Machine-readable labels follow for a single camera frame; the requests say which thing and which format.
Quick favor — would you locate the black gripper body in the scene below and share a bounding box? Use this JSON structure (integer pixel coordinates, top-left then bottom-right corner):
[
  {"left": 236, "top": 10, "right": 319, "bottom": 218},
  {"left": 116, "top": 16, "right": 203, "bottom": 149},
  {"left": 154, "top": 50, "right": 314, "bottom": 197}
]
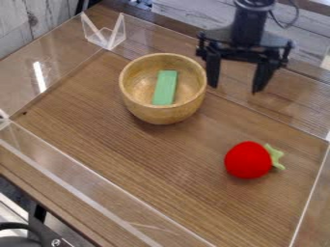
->
[{"left": 196, "top": 28, "right": 295, "bottom": 69}]

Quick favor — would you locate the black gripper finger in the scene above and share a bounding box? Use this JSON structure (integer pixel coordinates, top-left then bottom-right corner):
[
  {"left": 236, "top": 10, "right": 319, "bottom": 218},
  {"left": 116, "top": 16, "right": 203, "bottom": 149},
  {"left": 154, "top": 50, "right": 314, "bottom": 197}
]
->
[
  {"left": 206, "top": 53, "right": 222, "bottom": 88},
  {"left": 251, "top": 60, "right": 278, "bottom": 94}
]

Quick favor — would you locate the green foam block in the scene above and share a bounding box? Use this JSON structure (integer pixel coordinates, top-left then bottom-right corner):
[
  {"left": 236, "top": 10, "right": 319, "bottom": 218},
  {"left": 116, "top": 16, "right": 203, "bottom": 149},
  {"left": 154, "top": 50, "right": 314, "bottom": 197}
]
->
[{"left": 152, "top": 70, "right": 178, "bottom": 105}]

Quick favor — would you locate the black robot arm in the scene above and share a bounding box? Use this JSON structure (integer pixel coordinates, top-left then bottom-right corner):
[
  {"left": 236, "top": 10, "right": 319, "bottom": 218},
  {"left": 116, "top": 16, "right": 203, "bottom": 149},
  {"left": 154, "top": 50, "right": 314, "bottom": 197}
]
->
[{"left": 196, "top": 0, "right": 294, "bottom": 94}]

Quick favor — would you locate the wooden brown bowl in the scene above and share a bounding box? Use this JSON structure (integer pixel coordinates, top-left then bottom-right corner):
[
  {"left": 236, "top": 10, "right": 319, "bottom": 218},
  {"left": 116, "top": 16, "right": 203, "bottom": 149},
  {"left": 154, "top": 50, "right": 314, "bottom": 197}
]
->
[{"left": 119, "top": 53, "right": 206, "bottom": 124}]

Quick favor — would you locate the red plush strawberry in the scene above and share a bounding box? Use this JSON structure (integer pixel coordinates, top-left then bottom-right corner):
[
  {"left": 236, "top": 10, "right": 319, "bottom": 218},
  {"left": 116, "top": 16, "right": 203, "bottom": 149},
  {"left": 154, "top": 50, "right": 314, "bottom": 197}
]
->
[{"left": 224, "top": 141, "right": 284, "bottom": 179}]

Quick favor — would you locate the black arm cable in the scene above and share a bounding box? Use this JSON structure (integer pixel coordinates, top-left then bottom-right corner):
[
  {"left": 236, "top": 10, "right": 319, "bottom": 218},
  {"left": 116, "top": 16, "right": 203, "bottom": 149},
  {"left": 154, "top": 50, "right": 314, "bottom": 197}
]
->
[{"left": 268, "top": 0, "right": 302, "bottom": 30}]

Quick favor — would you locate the clear acrylic enclosure wall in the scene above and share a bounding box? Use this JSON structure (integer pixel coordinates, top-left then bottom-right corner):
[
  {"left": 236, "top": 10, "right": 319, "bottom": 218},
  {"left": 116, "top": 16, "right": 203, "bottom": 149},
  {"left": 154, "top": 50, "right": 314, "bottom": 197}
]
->
[{"left": 0, "top": 110, "right": 215, "bottom": 247}]

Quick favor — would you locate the black metal table frame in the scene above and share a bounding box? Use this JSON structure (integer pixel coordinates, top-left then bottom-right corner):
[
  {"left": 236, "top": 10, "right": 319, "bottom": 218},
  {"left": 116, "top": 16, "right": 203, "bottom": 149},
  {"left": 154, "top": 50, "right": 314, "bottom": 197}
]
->
[{"left": 0, "top": 199, "right": 76, "bottom": 247}]

